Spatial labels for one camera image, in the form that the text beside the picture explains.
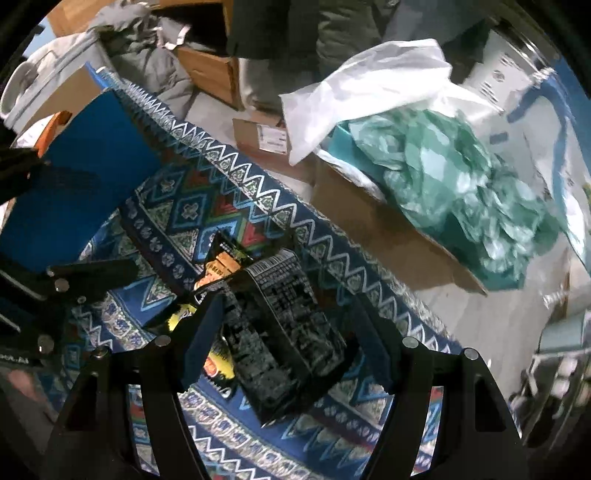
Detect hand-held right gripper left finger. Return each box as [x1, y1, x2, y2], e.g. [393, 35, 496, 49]
[44, 291, 227, 480]

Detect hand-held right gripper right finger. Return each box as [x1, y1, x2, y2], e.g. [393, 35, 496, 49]
[353, 294, 532, 480]

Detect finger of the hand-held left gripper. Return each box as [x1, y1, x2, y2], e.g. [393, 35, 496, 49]
[0, 148, 100, 200]
[46, 258, 139, 302]

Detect blue cardboard box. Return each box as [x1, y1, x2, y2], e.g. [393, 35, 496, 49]
[0, 87, 163, 274]

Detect black white-print snack bag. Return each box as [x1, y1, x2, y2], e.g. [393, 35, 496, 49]
[222, 248, 350, 426]

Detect orange plastic item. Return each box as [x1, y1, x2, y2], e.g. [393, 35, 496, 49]
[36, 111, 73, 158]

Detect black orange snack packet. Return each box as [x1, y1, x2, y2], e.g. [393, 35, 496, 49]
[148, 233, 252, 402]

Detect white appliance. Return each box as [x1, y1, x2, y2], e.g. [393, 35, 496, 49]
[0, 34, 101, 131]

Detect teal lined cardboard box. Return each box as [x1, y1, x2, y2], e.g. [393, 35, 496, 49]
[313, 124, 489, 297]

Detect patterned blue tablecloth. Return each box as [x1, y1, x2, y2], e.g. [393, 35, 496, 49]
[37, 69, 463, 480]

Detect grey clothing pile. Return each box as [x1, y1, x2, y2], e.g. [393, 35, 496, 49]
[98, 0, 195, 121]

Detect teal green bag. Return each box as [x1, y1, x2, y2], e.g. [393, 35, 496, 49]
[347, 108, 563, 291]

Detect wooden cabinet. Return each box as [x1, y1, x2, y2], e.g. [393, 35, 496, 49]
[46, 0, 243, 112]

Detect small labelled cardboard box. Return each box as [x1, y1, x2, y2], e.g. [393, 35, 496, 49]
[232, 117, 318, 184]

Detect white plastic bag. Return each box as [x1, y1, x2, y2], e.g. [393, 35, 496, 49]
[278, 39, 500, 168]

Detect dark jacket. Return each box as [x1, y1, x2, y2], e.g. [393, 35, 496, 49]
[225, 0, 325, 62]

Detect white printed carton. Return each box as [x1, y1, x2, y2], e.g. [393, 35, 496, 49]
[463, 27, 546, 112]

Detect olive green jacket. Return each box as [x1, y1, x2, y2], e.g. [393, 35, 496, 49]
[315, 0, 403, 80]

